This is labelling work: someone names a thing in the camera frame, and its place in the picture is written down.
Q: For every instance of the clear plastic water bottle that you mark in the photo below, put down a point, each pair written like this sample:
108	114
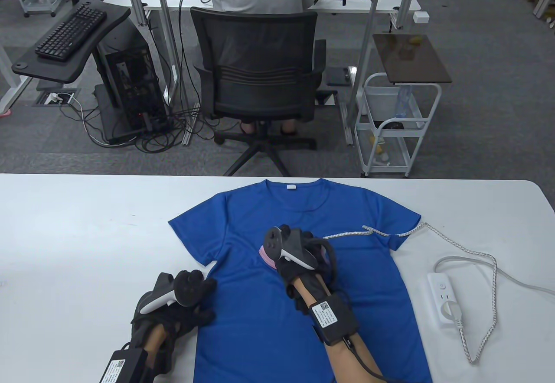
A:
403	101

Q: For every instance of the white table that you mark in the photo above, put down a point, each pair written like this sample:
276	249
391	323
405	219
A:
86	209

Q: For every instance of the small black device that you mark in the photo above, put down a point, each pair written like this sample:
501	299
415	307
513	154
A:
393	125

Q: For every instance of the black white controller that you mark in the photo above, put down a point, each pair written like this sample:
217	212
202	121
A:
290	248
162	301

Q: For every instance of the black wrist sensor box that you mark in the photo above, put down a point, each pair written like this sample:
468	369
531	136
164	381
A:
125	368
334	318

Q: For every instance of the small brown object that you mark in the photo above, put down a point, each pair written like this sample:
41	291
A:
415	40

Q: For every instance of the person's left hand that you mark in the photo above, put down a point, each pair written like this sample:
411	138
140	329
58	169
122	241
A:
190	319

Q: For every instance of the person's right hand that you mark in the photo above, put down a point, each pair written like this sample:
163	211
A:
288	272

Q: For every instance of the person's left forearm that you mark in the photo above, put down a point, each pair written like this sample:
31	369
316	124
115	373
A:
156	339

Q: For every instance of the person's right forearm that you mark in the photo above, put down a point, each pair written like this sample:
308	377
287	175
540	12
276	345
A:
351	357

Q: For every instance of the floor socket box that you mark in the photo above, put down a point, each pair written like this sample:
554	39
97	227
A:
52	98

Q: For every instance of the black keyboard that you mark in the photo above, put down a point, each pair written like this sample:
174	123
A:
65	36

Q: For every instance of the black keyboard tray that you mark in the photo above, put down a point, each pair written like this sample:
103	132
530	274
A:
47	70

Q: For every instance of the black mesh office chair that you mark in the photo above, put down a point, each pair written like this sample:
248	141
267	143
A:
256	53

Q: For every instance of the small yellow item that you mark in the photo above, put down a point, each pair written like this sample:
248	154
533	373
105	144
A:
380	151

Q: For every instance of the white rolling cart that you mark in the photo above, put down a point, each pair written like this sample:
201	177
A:
376	92

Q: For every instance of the blue t-shirt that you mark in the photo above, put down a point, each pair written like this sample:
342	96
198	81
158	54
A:
260	313

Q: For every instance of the red slipper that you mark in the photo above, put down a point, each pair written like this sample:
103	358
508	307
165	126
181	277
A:
3	113

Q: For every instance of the black computer tower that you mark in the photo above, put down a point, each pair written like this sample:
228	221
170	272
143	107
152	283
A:
130	88

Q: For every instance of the brown cart top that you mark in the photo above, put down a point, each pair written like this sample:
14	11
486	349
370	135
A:
416	69

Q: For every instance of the small white box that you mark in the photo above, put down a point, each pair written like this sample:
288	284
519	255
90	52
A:
421	17

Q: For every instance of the white power strip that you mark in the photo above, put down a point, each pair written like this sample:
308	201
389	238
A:
440	287

